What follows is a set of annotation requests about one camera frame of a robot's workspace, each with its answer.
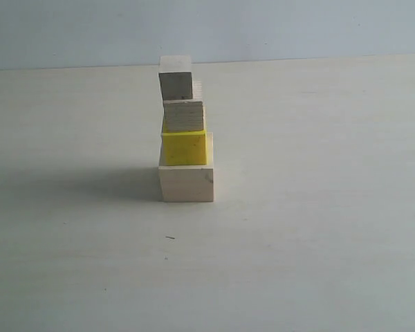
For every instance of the large pale wooden cube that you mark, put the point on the large pale wooden cube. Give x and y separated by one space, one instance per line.
188 183

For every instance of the yellow cube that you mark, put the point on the yellow cube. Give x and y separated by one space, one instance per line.
181 148

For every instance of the medium striped wooden cube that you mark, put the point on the medium striped wooden cube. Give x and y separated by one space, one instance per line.
185 115

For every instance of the small pale wooden cube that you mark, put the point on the small pale wooden cube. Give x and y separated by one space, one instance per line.
175 76

